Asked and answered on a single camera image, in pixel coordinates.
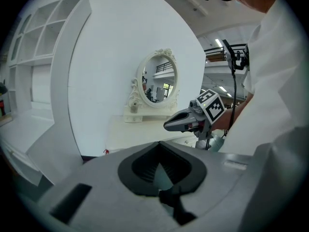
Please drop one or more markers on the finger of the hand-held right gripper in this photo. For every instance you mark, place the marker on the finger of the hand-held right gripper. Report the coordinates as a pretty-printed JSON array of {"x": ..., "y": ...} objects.
[
  {"x": 179, "y": 126},
  {"x": 186, "y": 112}
]

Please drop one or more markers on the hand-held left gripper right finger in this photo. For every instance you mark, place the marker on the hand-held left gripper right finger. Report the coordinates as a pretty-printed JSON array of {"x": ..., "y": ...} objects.
[{"x": 217, "y": 178}]

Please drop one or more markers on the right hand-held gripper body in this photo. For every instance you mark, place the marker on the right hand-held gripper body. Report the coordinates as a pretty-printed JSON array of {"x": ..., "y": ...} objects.
[{"x": 212, "y": 105}]

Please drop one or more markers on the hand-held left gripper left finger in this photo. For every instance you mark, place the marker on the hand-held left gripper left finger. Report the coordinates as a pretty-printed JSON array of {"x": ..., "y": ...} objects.
[{"x": 101, "y": 190}]

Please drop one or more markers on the person's right forearm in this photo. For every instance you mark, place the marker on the person's right forearm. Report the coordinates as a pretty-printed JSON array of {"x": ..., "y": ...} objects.
[{"x": 227, "y": 118}]

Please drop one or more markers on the cream dressing table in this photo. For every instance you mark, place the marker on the cream dressing table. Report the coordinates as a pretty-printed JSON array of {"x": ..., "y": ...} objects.
[{"x": 135, "y": 134}]

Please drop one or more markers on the cream oval vanity mirror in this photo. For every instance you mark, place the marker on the cream oval vanity mirror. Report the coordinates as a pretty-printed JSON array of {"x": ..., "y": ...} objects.
[{"x": 144, "y": 117}]

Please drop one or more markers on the red white small object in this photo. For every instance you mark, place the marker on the red white small object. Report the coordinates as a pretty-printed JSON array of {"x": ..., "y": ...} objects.
[{"x": 106, "y": 151}]

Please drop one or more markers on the person's white shirt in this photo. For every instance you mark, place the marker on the person's white shirt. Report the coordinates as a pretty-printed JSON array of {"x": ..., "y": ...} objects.
[{"x": 272, "y": 69}]

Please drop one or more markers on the white shelf cabinet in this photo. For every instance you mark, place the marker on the white shelf cabinet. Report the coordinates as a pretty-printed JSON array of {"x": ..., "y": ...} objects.
[{"x": 60, "y": 81}]

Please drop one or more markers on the black shoulder camera mount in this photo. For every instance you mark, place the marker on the black shoulder camera mount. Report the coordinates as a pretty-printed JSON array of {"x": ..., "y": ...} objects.
[{"x": 233, "y": 57}]

